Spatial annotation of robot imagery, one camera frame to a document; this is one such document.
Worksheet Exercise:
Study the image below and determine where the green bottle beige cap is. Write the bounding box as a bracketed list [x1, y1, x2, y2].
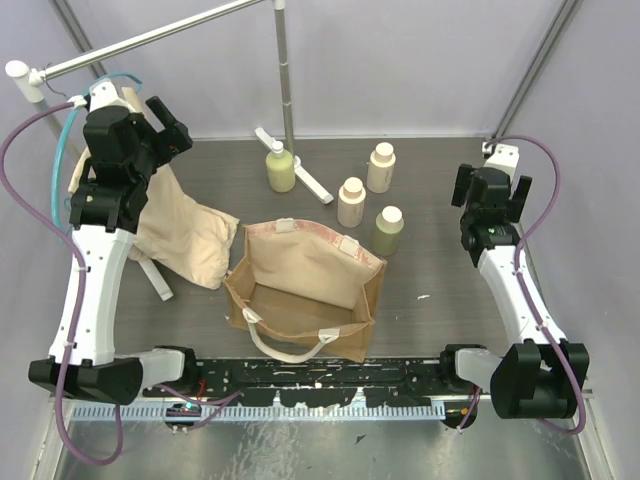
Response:
[372, 206, 404, 256]

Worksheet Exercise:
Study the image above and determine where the yellow pump lotion bottle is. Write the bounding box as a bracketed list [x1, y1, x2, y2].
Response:
[266, 140, 296, 193]

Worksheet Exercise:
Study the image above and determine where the burlap canvas tote bag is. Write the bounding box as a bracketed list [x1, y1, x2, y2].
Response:
[223, 218, 387, 364]

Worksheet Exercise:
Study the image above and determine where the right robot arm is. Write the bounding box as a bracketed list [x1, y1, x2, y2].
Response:
[438, 140, 590, 425]

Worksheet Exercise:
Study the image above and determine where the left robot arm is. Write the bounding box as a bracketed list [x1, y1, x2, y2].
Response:
[28, 80, 200, 405]

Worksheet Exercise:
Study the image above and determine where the beige cloth garment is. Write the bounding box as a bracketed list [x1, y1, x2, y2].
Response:
[69, 80, 239, 296]

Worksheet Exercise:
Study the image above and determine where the teal clothes hanger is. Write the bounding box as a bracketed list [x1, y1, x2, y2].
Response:
[50, 71, 144, 230]

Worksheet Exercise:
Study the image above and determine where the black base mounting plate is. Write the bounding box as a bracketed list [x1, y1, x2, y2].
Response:
[173, 357, 475, 408]

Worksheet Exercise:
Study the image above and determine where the clothes rack metal frame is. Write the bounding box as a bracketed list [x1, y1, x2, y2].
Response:
[5, 1, 334, 301]

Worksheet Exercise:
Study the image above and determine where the aluminium rail with cable duct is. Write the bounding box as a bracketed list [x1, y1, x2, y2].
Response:
[49, 384, 596, 424]

